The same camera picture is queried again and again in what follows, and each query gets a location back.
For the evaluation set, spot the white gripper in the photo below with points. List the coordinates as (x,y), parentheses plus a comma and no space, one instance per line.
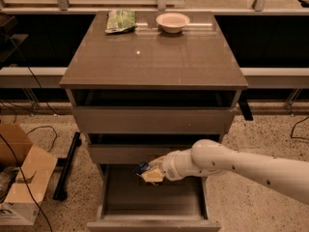
(169,167)

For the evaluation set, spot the dark blue rxbar wrapper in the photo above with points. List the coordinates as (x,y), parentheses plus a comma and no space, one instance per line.
(141,168)

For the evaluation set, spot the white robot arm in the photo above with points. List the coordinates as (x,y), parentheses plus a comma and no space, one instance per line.
(287,176)

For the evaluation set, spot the open bottom drawer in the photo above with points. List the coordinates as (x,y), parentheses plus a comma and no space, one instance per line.
(128,204)

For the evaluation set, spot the middle drawer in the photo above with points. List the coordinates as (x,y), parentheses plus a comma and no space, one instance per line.
(134,148)

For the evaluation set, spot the top drawer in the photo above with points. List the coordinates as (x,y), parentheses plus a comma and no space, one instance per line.
(153,111)

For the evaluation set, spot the grey drawer cabinet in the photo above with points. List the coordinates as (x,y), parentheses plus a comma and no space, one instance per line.
(197,58)

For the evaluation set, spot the black metal floor bar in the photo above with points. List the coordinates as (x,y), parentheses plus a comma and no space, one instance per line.
(60,192)

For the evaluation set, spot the black table leg right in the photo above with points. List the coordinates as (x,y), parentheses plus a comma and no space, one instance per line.
(244,106)

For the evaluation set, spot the cardboard box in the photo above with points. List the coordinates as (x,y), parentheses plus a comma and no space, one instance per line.
(32,168)

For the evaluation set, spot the white bowl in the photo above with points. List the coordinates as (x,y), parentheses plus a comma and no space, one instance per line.
(172,22)

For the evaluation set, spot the green chip bag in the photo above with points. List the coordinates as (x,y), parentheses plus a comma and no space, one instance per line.
(120,21)

